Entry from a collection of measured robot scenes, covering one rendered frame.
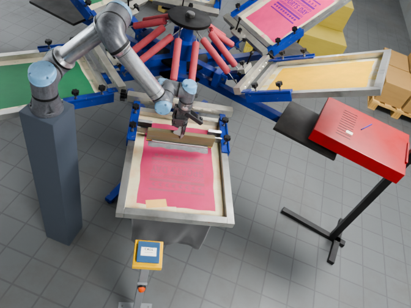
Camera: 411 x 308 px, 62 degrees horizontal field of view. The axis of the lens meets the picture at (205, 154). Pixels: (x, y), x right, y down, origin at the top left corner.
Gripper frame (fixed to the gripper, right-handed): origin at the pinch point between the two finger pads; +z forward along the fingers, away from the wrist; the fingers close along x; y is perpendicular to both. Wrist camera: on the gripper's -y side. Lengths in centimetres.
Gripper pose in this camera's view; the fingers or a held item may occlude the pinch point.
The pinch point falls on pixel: (181, 134)
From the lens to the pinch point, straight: 192.3
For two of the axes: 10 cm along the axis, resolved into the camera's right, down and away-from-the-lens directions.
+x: 0.3, 7.4, -6.8
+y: -9.7, -1.3, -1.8
